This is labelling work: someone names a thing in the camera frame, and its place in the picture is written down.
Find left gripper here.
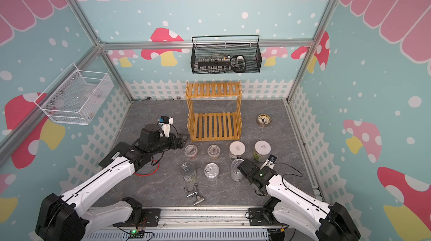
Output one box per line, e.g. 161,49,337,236
150,132,190,155

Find clear tub red contents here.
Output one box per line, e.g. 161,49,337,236
185,144,198,160

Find cauliflower label plastic jar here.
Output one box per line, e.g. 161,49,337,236
253,140,271,162

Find green label tin can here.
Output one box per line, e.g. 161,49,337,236
180,162,196,183

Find wooden two-tier shelf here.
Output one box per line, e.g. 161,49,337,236
185,81,242,142

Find large white-lid seed jar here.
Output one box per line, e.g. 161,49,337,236
229,141,246,160

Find clear tub orange contents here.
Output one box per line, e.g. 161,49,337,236
207,144,221,160

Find purple label tin can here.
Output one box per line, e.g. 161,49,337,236
204,163,220,181

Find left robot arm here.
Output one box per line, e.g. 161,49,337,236
35,124,189,241

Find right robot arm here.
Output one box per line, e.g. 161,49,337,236
234,159,361,241

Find black flat box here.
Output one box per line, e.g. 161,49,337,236
98,142,131,168

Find round tin on floor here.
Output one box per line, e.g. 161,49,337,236
257,114,271,127

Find chrome faucet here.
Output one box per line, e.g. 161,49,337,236
184,183,205,206

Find black items in basket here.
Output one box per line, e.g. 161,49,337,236
191,55,246,74

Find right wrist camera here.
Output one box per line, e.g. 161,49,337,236
264,155,277,169

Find red cable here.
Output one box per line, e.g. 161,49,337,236
134,159,161,177

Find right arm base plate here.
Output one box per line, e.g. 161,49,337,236
245,207,281,226

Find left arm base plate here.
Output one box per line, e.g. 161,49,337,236
113,208,161,227

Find black wire wall basket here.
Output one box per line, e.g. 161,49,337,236
190,35,262,74

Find white wire wall basket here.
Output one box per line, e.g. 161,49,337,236
34,64,114,125

